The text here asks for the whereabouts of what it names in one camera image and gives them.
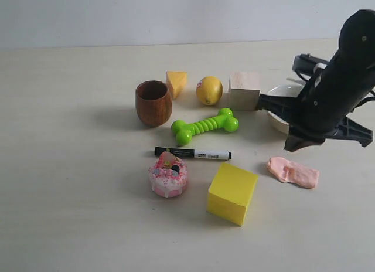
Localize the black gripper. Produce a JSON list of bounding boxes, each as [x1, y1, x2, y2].
[[255, 51, 374, 152]]

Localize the pink putty slab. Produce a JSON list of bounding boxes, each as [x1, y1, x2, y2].
[[267, 157, 319, 189]]

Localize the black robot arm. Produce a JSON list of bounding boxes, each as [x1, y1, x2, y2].
[[256, 9, 374, 152]]

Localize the white marbled ceramic bowl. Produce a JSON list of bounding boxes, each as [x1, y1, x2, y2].
[[267, 84, 303, 134]]

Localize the natural wooden cube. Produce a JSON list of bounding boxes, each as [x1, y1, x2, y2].
[[228, 72, 261, 111]]

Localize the yellow lemon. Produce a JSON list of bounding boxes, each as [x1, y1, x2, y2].
[[196, 76, 223, 106]]

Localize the yellow cube block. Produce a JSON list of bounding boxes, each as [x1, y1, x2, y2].
[[206, 162, 258, 226]]

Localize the green rubber bone toy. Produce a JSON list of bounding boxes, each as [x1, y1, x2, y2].
[[171, 107, 239, 146]]

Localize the black and white marker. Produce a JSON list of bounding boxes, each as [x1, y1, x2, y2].
[[154, 147, 232, 161]]

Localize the yellow wooden wedge block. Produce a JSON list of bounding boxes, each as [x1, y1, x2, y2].
[[166, 71, 188, 100]]

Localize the pink toy cake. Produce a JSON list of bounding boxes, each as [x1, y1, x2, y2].
[[148, 151, 189, 198]]

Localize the brown wooden cup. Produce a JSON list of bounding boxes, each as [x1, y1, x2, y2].
[[135, 80, 172, 127]]

